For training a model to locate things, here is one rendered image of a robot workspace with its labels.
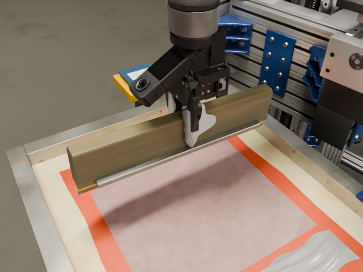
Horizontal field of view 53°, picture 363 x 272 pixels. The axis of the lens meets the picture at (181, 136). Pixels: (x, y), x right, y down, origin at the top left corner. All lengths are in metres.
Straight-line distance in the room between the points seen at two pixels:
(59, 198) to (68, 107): 2.00
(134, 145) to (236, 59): 0.61
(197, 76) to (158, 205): 0.29
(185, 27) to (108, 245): 0.40
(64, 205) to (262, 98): 0.45
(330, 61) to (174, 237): 0.47
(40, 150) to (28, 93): 2.16
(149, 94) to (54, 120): 2.12
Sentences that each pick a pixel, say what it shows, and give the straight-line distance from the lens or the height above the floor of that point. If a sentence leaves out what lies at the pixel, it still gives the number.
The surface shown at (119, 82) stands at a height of 0.95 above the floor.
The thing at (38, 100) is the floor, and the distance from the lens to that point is 2.90.
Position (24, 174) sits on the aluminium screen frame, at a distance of 0.81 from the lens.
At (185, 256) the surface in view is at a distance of 0.67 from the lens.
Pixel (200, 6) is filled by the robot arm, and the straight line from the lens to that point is 0.53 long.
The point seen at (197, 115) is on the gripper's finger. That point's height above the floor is 1.17.
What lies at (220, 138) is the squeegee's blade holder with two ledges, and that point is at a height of 1.07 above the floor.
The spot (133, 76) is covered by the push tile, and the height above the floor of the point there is 0.97.
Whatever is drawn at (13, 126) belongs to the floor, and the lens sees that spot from 2.70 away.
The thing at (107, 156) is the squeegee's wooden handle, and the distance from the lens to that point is 0.60.
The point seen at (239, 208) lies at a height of 0.96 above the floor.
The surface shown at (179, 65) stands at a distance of 0.56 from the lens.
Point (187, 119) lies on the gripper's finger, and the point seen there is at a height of 1.15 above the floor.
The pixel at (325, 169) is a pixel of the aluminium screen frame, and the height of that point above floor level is 0.99.
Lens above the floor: 1.53
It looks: 40 degrees down
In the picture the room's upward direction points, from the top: straight up
